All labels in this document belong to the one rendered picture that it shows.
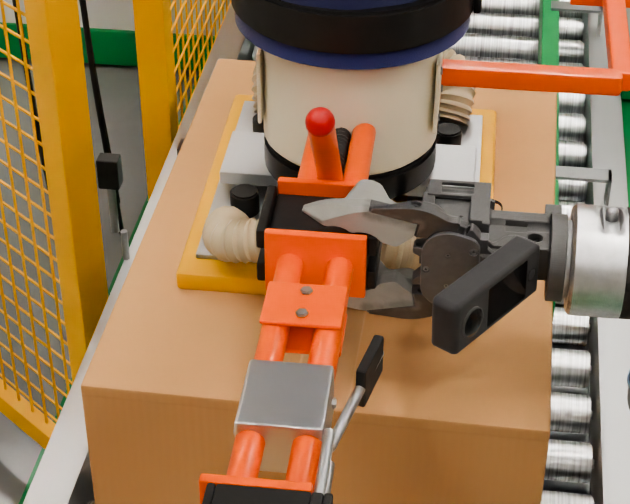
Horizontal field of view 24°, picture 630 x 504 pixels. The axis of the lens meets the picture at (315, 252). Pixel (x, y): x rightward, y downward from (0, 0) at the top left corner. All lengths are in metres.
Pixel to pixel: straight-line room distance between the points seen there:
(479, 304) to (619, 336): 0.84
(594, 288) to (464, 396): 0.16
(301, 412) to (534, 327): 0.37
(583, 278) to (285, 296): 0.23
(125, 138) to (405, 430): 2.31
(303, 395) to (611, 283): 0.27
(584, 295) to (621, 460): 0.62
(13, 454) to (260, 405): 1.65
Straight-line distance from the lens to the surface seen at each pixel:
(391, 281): 1.18
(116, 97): 3.65
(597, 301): 1.16
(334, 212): 1.15
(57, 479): 1.72
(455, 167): 1.45
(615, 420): 1.81
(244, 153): 1.46
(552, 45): 2.50
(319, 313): 1.09
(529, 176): 1.53
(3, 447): 2.66
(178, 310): 1.34
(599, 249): 1.15
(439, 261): 1.16
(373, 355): 1.06
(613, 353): 1.90
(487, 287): 1.11
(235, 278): 1.34
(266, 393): 1.02
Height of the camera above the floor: 1.78
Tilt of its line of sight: 36 degrees down
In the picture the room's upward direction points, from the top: straight up
